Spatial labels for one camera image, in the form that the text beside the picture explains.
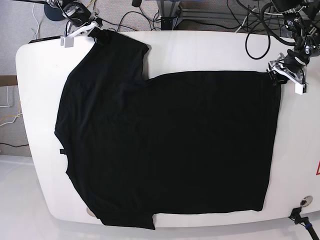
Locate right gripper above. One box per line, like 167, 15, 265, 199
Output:
62, 2, 103, 28

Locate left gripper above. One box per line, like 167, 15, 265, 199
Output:
266, 49, 310, 86

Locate black T-shirt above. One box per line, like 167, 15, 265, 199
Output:
54, 30, 281, 230

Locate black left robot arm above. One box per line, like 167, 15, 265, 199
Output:
260, 0, 320, 93

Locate round black stand base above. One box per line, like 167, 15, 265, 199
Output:
44, 0, 65, 22

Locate black flat bar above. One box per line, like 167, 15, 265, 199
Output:
28, 35, 61, 44

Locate red warning sticker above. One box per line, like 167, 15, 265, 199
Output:
316, 161, 320, 176

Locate round table grommet right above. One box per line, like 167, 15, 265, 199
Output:
300, 195, 313, 208

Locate round table grommet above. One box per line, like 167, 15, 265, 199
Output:
300, 195, 313, 208
86, 208, 96, 218

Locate round table grommet left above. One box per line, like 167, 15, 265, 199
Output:
86, 208, 96, 218

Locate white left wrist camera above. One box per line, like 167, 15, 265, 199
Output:
289, 73, 308, 95

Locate white floor cable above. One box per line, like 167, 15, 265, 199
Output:
234, 7, 283, 33

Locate aluminium frame post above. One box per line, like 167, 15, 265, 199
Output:
156, 0, 182, 31

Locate black cable clamp plug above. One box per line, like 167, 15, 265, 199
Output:
288, 207, 320, 240

